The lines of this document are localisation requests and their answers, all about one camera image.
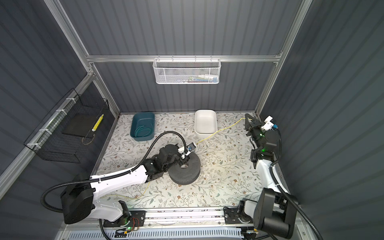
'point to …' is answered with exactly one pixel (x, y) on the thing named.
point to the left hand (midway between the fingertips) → (187, 145)
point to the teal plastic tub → (147, 119)
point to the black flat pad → (81, 124)
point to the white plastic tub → (205, 123)
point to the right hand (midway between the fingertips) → (247, 115)
